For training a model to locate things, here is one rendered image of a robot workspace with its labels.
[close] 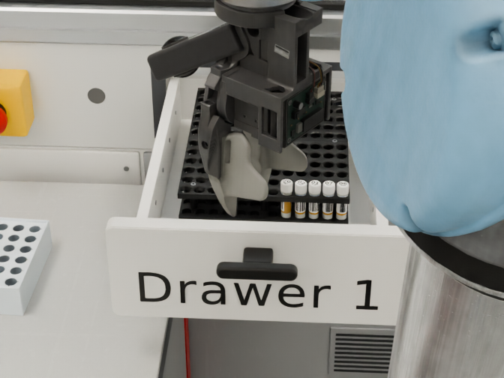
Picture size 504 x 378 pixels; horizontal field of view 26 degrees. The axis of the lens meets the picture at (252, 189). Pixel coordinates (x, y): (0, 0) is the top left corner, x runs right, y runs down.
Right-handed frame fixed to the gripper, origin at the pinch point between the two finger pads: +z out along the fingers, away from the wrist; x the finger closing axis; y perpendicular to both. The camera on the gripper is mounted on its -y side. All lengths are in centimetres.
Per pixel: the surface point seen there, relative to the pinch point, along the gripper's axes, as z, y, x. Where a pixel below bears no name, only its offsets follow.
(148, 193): 7.6, -14.1, 2.2
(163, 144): 7.7, -19.3, 10.1
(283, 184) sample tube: 5.9, -2.5, 10.1
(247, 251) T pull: 5.9, 1.5, -0.8
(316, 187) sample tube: 6.0, 0.2, 11.8
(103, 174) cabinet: 21.2, -35.4, 15.3
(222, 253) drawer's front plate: 6.8, -1.0, -1.5
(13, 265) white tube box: 17.5, -26.2, -7.1
